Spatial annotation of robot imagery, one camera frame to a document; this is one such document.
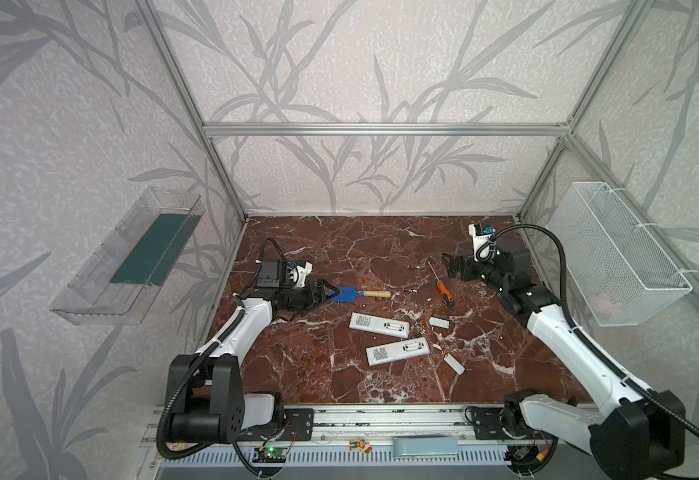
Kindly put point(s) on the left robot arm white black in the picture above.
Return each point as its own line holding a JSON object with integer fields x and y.
{"x": 205, "y": 399}

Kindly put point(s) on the white wire mesh basket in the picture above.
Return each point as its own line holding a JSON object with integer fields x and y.
{"x": 609, "y": 250}

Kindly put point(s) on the clear plastic wall shelf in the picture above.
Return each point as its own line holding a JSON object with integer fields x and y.
{"x": 118, "y": 285}

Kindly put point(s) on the pink object in basket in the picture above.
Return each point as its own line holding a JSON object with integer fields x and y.
{"x": 603, "y": 305}

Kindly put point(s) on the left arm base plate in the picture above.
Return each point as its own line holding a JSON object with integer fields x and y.
{"x": 294, "y": 424}

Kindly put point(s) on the blue toy shovel wooden handle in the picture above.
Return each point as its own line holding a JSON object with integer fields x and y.
{"x": 350, "y": 294}

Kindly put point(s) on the small orange green connector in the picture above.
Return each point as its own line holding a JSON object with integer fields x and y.
{"x": 361, "y": 446}

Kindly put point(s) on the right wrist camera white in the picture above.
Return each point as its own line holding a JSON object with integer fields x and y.
{"x": 483, "y": 238}

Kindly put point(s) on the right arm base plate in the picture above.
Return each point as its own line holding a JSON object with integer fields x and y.
{"x": 494, "y": 423}

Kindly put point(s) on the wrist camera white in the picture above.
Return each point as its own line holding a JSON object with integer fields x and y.
{"x": 483, "y": 238}
{"x": 298, "y": 273}

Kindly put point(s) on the white remote control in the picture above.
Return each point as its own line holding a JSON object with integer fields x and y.
{"x": 397, "y": 351}
{"x": 380, "y": 325}

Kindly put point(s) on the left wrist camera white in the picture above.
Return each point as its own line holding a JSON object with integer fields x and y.
{"x": 298, "y": 273}

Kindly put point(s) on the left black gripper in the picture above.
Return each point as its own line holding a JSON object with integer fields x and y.
{"x": 312, "y": 294}

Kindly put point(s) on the grey rectangular box on rail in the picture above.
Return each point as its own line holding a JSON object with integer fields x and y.
{"x": 425, "y": 447}

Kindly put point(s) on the orange handled screwdriver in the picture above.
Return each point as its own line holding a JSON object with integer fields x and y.
{"x": 444, "y": 293}

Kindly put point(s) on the white battery cover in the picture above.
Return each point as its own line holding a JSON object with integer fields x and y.
{"x": 454, "y": 364}
{"x": 439, "y": 323}

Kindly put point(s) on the left green led controller board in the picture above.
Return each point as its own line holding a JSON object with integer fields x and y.
{"x": 270, "y": 455}

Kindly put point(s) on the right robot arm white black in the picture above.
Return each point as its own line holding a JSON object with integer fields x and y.
{"x": 629, "y": 437}

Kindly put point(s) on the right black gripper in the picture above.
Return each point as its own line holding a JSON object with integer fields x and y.
{"x": 466, "y": 268}

